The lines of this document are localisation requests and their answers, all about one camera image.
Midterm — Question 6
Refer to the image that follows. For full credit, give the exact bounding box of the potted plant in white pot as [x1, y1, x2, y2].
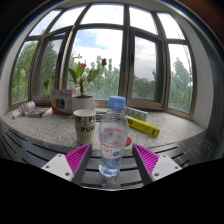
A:
[43, 54, 109, 113]

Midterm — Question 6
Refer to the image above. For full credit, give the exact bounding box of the clear plastic water bottle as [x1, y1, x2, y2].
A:
[98, 95, 130, 179]

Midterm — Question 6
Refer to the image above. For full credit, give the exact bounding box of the pale blue multipack box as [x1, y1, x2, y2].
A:
[123, 106, 149, 122]

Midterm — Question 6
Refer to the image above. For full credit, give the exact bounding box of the flat colourful marker box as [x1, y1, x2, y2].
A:
[26, 106, 51, 119]

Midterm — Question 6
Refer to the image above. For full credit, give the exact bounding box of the dark-framed bay window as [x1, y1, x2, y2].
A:
[9, 3, 198, 120]

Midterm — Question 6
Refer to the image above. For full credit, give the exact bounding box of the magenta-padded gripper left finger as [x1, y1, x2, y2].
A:
[41, 142, 93, 186]

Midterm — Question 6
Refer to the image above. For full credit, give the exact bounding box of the red and white printed box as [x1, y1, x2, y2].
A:
[50, 88, 76, 116]

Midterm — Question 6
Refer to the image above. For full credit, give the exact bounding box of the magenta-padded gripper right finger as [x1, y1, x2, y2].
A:
[131, 142, 183, 186]

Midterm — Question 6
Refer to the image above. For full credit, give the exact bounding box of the long yellow box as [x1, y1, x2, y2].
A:
[126, 115, 161, 139]

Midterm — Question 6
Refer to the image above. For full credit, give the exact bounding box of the white mug with black lettering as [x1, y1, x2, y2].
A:
[73, 108, 98, 146]

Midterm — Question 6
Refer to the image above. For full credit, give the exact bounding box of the black grid trivet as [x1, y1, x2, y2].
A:
[95, 111, 108, 123]

